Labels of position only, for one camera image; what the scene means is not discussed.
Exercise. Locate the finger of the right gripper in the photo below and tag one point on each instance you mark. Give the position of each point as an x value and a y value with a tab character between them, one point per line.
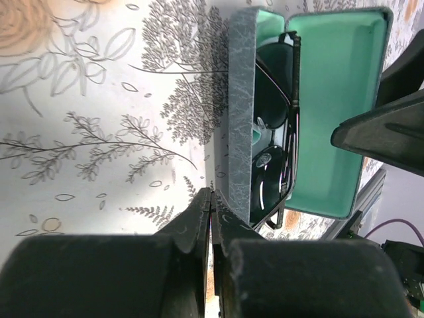
405	75
392	134

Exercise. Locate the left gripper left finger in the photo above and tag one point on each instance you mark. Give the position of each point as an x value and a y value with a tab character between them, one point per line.
159	275

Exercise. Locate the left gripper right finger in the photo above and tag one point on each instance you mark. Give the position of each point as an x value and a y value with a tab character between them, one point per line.
256	277

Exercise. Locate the blue-grey glasses case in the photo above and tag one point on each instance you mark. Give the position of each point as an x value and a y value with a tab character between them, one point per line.
341	59

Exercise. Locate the black sunglasses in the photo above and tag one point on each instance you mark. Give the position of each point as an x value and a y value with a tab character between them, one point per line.
275	129

